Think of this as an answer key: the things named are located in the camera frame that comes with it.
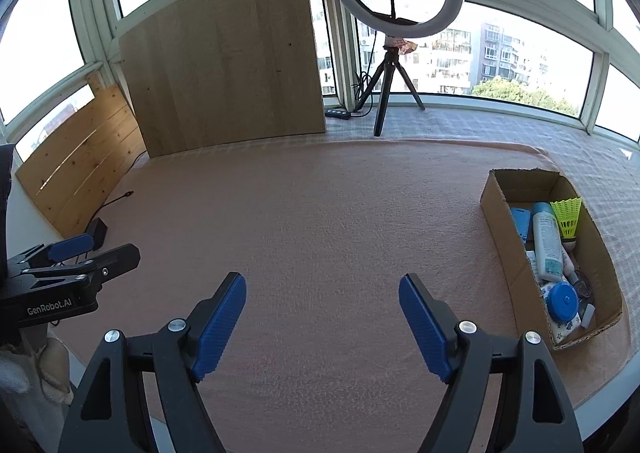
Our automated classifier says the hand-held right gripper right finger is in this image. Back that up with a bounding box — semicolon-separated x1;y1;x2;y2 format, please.
398;273;586;453

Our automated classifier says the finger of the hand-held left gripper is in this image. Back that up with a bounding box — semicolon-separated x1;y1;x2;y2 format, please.
7;234;95;274
20;243;141;292

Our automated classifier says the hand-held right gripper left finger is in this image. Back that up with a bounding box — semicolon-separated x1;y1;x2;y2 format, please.
57;271;247;453

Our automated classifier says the printed white tube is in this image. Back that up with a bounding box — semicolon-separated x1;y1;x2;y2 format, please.
525;250;553;294

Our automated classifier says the round blue tape measure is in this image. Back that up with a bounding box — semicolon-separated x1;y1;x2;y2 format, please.
545;281;580;323

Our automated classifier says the blue phone stand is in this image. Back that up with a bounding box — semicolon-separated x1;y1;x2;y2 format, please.
509;206;532;246

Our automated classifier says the brown cardboard box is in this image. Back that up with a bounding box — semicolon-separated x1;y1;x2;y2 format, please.
480;168;623;353

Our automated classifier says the white and blue lotion bottle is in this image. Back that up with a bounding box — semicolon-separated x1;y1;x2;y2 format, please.
531;202;566;283

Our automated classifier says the purple hair band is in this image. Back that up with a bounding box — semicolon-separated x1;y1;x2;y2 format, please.
570;270;596;296

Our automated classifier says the yellow shuttlecock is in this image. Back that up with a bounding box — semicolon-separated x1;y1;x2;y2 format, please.
550;198;583;251

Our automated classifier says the person's left hand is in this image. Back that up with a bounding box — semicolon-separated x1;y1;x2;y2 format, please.
0;328;73;406

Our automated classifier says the wooden slat panel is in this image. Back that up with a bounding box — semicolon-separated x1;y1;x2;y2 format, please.
15;73;147;239

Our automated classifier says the printed white tissue pack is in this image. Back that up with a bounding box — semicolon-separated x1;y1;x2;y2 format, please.
550;315;583;345

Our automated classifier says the large light wooden board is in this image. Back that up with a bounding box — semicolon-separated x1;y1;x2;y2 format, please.
119;0;327;158

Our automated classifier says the pink crumpled paper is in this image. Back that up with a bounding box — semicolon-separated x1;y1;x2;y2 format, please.
384;36;418;54

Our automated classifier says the black power adapter with cable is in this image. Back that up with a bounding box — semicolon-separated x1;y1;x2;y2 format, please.
87;190;135;250

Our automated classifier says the black ring light cable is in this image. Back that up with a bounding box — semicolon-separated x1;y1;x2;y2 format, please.
350;50;373;116

